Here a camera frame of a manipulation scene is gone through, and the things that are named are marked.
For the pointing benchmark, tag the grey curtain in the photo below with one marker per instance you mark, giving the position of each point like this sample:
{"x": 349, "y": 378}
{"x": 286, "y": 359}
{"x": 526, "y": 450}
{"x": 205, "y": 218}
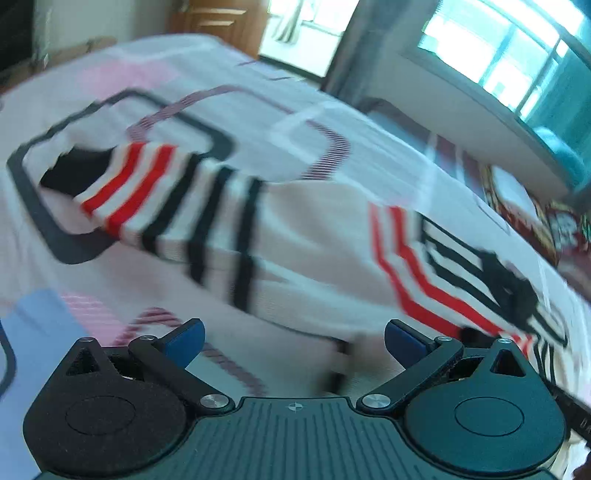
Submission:
{"x": 369, "y": 50}

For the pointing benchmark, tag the red black striped white sweater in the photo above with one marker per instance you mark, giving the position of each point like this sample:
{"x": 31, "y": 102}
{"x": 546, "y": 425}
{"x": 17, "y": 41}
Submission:
{"x": 286, "y": 240}

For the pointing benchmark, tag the dark furniture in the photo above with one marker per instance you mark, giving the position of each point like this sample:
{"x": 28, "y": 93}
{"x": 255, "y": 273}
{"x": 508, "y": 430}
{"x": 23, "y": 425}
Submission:
{"x": 14, "y": 32}

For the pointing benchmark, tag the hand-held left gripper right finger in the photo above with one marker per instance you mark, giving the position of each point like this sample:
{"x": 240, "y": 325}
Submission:
{"x": 405, "y": 342}

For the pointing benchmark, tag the balcony window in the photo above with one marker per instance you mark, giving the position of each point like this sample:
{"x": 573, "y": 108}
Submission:
{"x": 314, "y": 27}

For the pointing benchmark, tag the bed with patterned sheet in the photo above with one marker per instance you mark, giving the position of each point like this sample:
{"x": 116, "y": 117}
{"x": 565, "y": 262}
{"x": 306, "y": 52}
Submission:
{"x": 286, "y": 120}

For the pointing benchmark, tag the wooden door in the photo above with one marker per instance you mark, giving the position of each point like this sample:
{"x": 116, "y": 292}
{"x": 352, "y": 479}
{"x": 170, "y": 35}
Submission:
{"x": 217, "y": 21}

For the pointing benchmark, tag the large window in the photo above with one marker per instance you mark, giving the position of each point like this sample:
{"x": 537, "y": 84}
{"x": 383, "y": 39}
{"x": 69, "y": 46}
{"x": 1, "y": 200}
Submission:
{"x": 498, "y": 41}

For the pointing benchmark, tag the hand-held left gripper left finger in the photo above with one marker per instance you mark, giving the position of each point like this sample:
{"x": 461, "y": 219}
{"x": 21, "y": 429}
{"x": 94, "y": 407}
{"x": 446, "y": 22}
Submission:
{"x": 187, "y": 344}

